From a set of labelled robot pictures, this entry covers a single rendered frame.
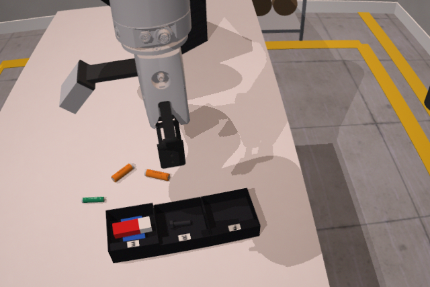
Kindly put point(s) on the black bolt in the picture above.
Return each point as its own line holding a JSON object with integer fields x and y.
{"x": 180, "y": 223}

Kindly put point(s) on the orange aa battery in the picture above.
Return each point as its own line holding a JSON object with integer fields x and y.
{"x": 157, "y": 174}
{"x": 121, "y": 173}

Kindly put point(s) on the blue block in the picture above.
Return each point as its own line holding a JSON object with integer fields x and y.
{"x": 132, "y": 237}

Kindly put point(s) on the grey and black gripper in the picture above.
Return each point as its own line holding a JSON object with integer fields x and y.
{"x": 169, "y": 97}

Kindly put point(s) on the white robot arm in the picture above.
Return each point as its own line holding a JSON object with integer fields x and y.
{"x": 137, "y": 24}

